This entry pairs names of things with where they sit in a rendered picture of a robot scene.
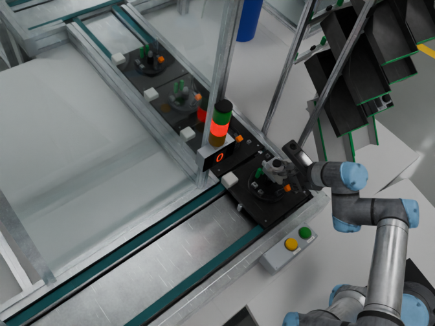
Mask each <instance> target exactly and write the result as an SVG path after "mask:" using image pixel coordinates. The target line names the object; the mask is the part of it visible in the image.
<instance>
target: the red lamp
mask: <svg viewBox="0 0 435 326"><path fill-rule="evenodd" d="M228 127H229V123H228V124H227V125H217V124H215V123H214V121H213V120H212V121H211V126H210V131H211V133H212V134H213V135H215V136H224V135H226V134H227V130H228Z"/></svg>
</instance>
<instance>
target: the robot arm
mask: <svg viewBox="0 0 435 326"><path fill-rule="evenodd" d="M282 151H283V152H284V153H285V154H286V155H287V156H288V158H287V159H283V160H280V161H281V162H282V163H283V164H284V165H286V167H285V168H284V166H281V167H279V168H276V167H274V168H272V167H270V168H269V169H268V170H267V172H268V173H269V174H271V175H272V176H273V177H274V179H275V181H276V182H277V183H278V184H282V182H283V179H286V178H287V175H288V176H289V180H290V182H291V184H290V188H291V191H300V192H303V191H305V190H316V191H320V190H322V189H323V188H324V187H330V188H331V202H332V213H331V215H332V219H333V227H334V229H335V230H336V231H338V232H343V233H354V232H358V231H359V230H360V229H361V226H362V225H367V226H377V229H376V234H375V241H374V249H373V254H372V261H371V265H370V273H369V278H368V285H367V287H358V286H353V285H349V284H343V285H341V284H339V285H336V286H335V287H334V288H333V290H332V293H331V294H330V297H329V307H328V308H326V309H325V310H323V309H317V310H312V311H310V312H308V313H307V314H301V313H298V312H288V313H287V314H286V315H285V318H284V320H283V323H282V326H433V325H434V323H435V296H434V294H433V293H432V292H431V291H430V290H429V289H428V288H427V287H425V286H423V285H421V284H419V283H415V282H411V281H407V282H404V279H405V266H406V258H407V245H408V232H409V229H411V228H417V227H418V225H419V205H418V202H417V201H416V200H414V199H402V198H398V199H383V198H360V195H359V190H361V189H363V188H364V187H365V186H366V184H367V180H368V172H367V169H366V168H365V167H364V166H363V165H362V164H360V163H356V162H348V161H346V162H328V161H319V162H313V161H312V160H311V159H310V158H309V157H308V155H307V154H306V153H305V152H304V151H303V149H302V148H301V147H300V146H299V145H298V144H297V143H296V142H295V141H294V140H291V141H289V142H288V143H287V144H285V145H284V146H283V147H282ZM294 188H295V189H299V190H294Z"/></svg>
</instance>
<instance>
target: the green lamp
mask: <svg viewBox="0 0 435 326"><path fill-rule="evenodd" d="M231 114H232V110H231V112H229V113H220V112H218V111H217V110H216V109H215V107H214V110H213V115H212V120H213V121H214V123H215V124H217V125H227V124H228V123H229V122H230V117H231Z"/></svg>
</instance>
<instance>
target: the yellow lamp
mask: <svg viewBox="0 0 435 326"><path fill-rule="evenodd" d="M226 135H227V134H226ZM226 135H224V136H215V135H213V134H212V133H211V131H210V132H209V136H208V141H209V143H210V144H211V145H212V146H214V147H220V146H222V145H223V144H224V143H225V139H226Z"/></svg>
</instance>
